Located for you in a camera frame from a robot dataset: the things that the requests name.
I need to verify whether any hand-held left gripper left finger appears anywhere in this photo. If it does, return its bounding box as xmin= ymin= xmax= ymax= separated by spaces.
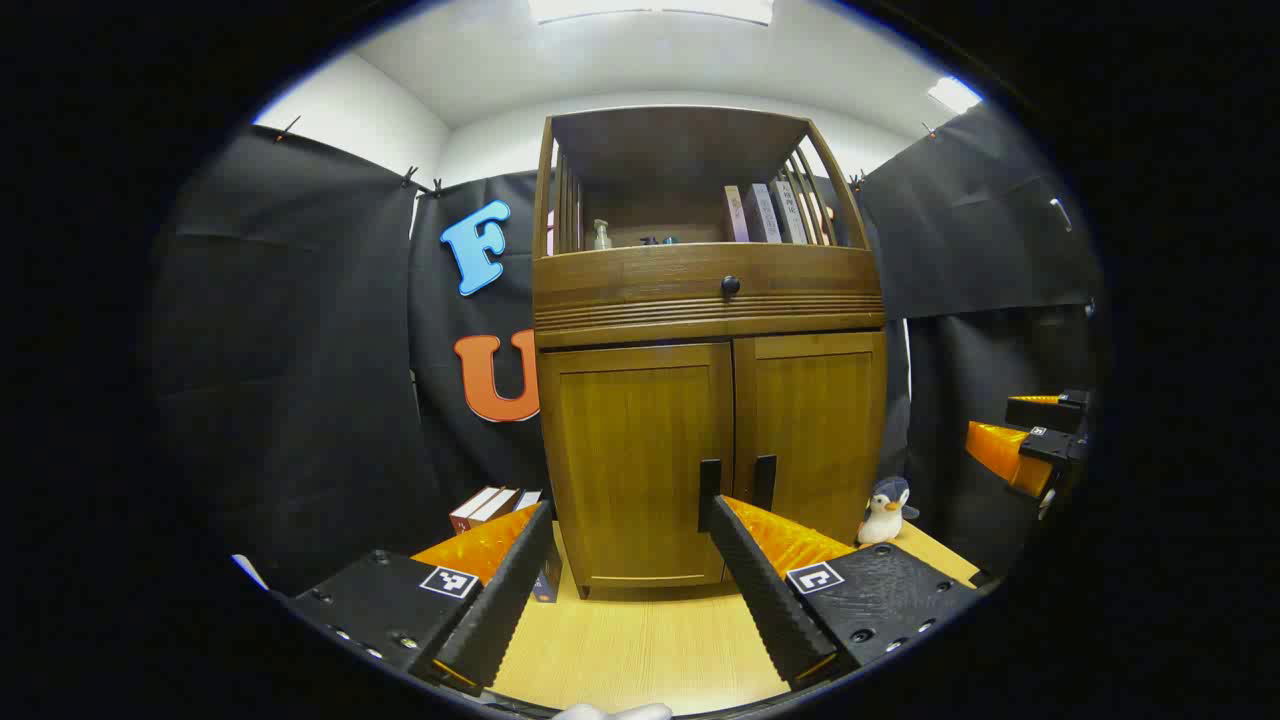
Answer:
xmin=283 ymin=500 xmax=557 ymax=696

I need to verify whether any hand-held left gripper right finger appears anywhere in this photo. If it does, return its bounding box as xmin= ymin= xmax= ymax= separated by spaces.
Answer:
xmin=697 ymin=495 xmax=981 ymax=693

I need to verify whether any wooden shoe cabinet door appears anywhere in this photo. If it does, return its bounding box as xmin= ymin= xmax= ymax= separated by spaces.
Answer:
xmin=540 ymin=342 xmax=736 ymax=591
xmin=733 ymin=332 xmax=889 ymax=546

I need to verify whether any wooden double-door shoe cabinet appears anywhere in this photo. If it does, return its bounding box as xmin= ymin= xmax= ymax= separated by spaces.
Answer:
xmin=530 ymin=105 xmax=891 ymax=601

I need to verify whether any dark blue book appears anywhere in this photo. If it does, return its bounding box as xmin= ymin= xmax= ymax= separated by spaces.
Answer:
xmin=512 ymin=490 xmax=563 ymax=604

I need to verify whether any penguin plush toy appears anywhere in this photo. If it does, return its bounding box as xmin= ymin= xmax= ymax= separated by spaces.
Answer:
xmin=858 ymin=476 xmax=921 ymax=546

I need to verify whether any white upright book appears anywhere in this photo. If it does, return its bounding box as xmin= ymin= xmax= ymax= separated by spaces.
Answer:
xmin=770 ymin=178 xmax=809 ymax=245

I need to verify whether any small ceiling light panel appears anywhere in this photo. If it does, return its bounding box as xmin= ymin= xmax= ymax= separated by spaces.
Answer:
xmin=927 ymin=76 xmax=983 ymax=114

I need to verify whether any grey upright book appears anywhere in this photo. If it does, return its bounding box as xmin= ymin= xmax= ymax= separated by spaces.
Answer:
xmin=745 ymin=183 xmax=783 ymax=244

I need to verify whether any wooden drawer with black knob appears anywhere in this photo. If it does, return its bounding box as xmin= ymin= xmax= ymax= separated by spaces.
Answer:
xmin=533 ymin=245 xmax=886 ymax=306

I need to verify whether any large ceiling light panel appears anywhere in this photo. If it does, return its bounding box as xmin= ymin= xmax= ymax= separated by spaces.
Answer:
xmin=528 ymin=0 xmax=776 ymax=26

